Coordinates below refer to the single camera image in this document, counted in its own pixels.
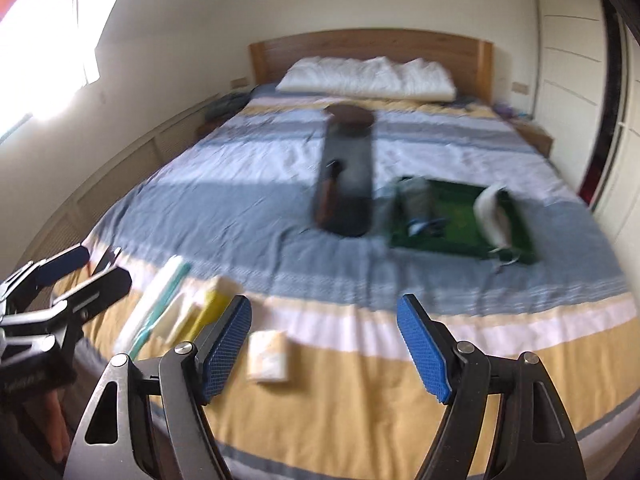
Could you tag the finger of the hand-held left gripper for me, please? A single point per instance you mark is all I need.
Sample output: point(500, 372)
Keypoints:
point(97, 287)
point(62, 262)

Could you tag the bright window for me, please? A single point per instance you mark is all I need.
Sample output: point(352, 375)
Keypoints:
point(40, 50)

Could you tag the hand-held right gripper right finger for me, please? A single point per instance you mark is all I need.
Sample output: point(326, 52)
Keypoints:
point(425, 350)

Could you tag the wooden bed headboard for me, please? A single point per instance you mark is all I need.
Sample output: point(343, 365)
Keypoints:
point(375, 42)

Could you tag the translucent plastic roll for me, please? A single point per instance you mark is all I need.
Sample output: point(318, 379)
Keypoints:
point(155, 300)

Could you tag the white pillow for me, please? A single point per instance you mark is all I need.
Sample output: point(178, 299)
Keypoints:
point(360, 77)

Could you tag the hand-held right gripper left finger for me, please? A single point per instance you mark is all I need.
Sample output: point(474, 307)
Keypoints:
point(225, 347)

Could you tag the grey cloth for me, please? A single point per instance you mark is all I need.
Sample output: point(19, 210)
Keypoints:
point(412, 195)

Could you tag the green tray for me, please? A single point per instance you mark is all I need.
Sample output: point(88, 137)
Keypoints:
point(450, 215)

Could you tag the dark clothes pile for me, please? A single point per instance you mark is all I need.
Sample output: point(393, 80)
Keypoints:
point(225, 106)

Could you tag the white wardrobe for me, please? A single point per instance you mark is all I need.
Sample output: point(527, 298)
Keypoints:
point(575, 85)

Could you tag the wooden nightstand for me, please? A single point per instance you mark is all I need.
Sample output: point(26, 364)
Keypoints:
point(537, 137)

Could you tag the striped bedspread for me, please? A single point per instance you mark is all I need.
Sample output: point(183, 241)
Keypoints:
point(300, 280)

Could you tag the beige radiator cover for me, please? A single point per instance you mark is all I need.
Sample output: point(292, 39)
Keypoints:
point(125, 162)

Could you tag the purple item on nightstand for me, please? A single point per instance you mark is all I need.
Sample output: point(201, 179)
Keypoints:
point(502, 108)

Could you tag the white tissue pack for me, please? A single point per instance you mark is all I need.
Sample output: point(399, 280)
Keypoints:
point(267, 355)

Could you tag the beige wall socket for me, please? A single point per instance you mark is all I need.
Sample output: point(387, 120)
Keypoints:
point(239, 82)
point(520, 88)

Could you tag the yellow socks with white cuffs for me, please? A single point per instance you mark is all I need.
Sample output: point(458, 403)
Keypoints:
point(220, 300)

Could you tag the grey jar with brown lid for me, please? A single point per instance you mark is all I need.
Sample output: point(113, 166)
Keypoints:
point(350, 175)

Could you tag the person's left hand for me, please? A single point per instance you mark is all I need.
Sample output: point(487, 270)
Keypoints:
point(54, 422)

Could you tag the white sock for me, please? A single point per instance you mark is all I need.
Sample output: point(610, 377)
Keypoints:
point(487, 210)

